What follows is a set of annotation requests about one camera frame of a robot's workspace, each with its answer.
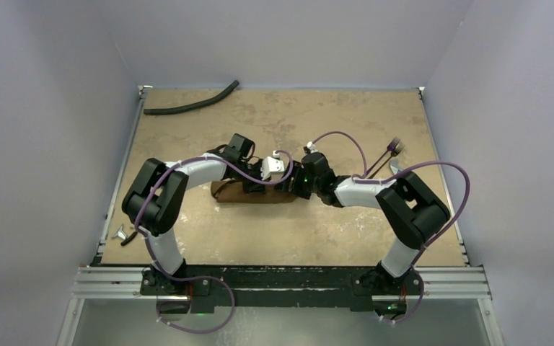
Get brown fabric napkin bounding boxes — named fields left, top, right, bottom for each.
left=210, top=180, right=297, bottom=204

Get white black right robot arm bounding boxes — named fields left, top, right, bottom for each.
left=276, top=152, right=451, bottom=293

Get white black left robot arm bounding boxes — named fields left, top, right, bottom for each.
left=121, top=133, right=274, bottom=295

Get black foam tube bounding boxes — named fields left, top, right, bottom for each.
left=143, top=80, right=240, bottom=116

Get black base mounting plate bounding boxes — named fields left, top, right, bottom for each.
left=140, top=265, right=422, bottom=314

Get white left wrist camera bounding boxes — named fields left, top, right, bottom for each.
left=260, top=151, right=286, bottom=181

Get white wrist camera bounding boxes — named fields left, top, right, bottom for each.
left=260, top=151, right=286, bottom=181
left=303, top=141, right=317, bottom=154

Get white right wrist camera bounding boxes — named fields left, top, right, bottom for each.
left=303, top=141, right=317, bottom=154

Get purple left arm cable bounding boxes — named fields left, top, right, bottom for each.
left=133, top=149, right=295, bottom=334

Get adjustable wrench red handle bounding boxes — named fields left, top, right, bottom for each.
left=389, top=159, right=403, bottom=174

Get black handled pliers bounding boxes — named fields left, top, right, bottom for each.
left=120, top=232, right=137, bottom=247

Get aluminium extrusion rail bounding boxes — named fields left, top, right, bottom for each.
left=72, top=265, right=491, bottom=301

